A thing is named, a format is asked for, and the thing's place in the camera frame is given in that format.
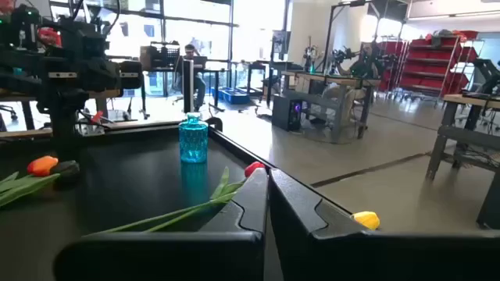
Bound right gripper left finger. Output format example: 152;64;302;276
53;167;270;281

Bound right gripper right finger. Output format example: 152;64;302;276
269;168;500;281

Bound yellow tulip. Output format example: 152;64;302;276
350;211;381;231

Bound black tulip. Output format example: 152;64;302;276
49;159;81;187

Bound orange tulip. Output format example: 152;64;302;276
0;155;60;208

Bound red tulip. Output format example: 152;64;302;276
84;161;266;237

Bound blue glass vase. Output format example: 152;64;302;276
178;112;209;164

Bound black crate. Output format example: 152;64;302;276
139;41;181;72

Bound person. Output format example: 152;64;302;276
173;43;208;112
323;58;372;130

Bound black clamp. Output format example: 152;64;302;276
203;116;224;133

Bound blue bin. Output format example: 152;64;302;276
210;86;252;105

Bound wooden table black legs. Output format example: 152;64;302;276
425;93;500;231

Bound black computer tower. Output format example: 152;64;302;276
272;94;304;133

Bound wooden workbench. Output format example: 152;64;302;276
280;69;382;144

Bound black monitor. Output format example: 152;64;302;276
272;30;292;62

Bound red shelf rack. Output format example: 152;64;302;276
377;30;484;103

